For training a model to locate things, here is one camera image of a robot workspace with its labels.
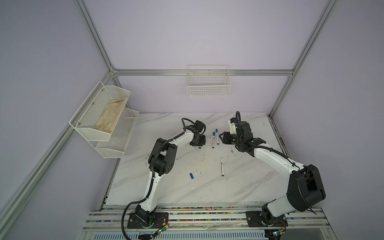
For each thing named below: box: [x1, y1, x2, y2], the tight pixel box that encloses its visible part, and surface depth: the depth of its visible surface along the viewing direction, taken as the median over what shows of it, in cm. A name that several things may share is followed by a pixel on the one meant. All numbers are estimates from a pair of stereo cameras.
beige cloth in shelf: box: [93, 97, 128, 134], surface depth 80 cm
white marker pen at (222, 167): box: [221, 157, 225, 177], surface depth 92 cm
